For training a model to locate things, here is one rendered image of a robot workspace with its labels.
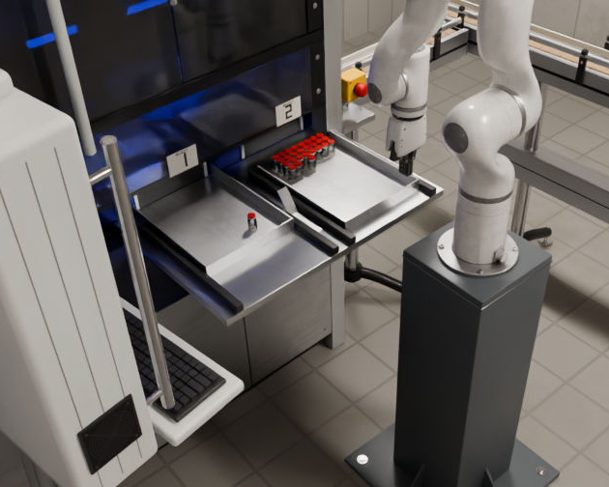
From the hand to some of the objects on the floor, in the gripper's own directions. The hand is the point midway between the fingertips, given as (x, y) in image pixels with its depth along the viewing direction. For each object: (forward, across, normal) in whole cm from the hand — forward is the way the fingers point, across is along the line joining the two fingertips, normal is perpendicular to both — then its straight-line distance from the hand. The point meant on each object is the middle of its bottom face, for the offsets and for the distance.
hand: (405, 166), depth 196 cm
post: (+98, +10, +40) cm, 106 cm away
